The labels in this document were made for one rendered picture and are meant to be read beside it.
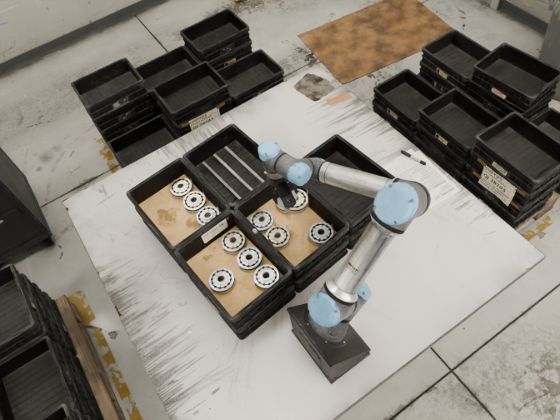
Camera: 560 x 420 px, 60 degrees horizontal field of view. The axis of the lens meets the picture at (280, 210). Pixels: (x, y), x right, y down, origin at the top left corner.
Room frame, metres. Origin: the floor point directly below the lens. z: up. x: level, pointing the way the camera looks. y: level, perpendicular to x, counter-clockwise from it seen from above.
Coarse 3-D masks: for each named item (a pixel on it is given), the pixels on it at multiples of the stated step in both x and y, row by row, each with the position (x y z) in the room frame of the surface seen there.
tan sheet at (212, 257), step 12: (216, 240) 1.10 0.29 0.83; (204, 252) 1.04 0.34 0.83; (216, 252) 1.03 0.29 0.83; (192, 264) 1.00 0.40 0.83; (204, 264) 0.99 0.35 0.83; (216, 264) 0.98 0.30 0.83; (228, 264) 0.97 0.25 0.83; (264, 264) 0.94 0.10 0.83; (204, 276) 0.94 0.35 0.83; (240, 276) 0.91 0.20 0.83; (252, 276) 0.90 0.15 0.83; (240, 288) 0.85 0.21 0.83; (252, 288) 0.84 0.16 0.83; (228, 300) 0.81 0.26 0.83; (240, 300) 0.80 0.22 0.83; (228, 312) 0.76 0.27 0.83
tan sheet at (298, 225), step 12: (264, 204) 1.23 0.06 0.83; (276, 216) 1.16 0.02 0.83; (288, 216) 1.15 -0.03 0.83; (300, 216) 1.14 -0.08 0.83; (312, 216) 1.13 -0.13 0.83; (288, 228) 1.09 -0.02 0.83; (300, 228) 1.08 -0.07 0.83; (300, 240) 1.02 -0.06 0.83; (288, 252) 0.97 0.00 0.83; (300, 252) 0.96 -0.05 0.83
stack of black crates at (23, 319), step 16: (0, 272) 1.29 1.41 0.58; (16, 272) 1.27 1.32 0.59; (0, 288) 1.26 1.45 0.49; (16, 288) 1.24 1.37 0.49; (32, 288) 1.26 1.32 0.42; (0, 304) 1.17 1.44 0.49; (16, 304) 1.15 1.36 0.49; (32, 304) 1.12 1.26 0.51; (48, 304) 1.24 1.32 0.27; (0, 320) 1.08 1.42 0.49; (16, 320) 1.07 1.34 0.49; (32, 320) 1.00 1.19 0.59; (48, 320) 1.09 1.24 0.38; (0, 336) 1.00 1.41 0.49; (16, 336) 0.93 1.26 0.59; (32, 336) 0.96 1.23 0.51; (48, 336) 0.98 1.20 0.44; (64, 336) 1.05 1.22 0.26; (0, 352) 0.89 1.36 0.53
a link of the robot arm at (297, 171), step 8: (280, 160) 1.04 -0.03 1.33; (288, 160) 1.03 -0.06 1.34; (296, 160) 1.03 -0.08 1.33; (304, 160) 1.05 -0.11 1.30; (280, 168) 1.02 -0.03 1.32; (288, 168) 1.00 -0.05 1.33; (296, 168) 0.99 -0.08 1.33; (304, 168) 0.99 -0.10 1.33; (312, 168) 1.04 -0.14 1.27; (288, 176) 0.99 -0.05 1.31; (296, 176) 0.97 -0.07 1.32; (304, 176) 0.98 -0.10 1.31; (296, 184) 0.97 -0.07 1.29
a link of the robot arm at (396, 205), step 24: (384, 192) 0.77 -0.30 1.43; (408, 192) 0.75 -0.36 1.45; (384, 216) 0.72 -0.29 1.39; (408, 216) 0.69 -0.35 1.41; (360, 240) 0.72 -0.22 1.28; (384, 240) 0.69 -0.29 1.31; (360, 264) 0.66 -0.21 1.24; (336, 288) 0.63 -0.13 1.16; (312, 312) 0.60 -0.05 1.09; (336, 312) 0.56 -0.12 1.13
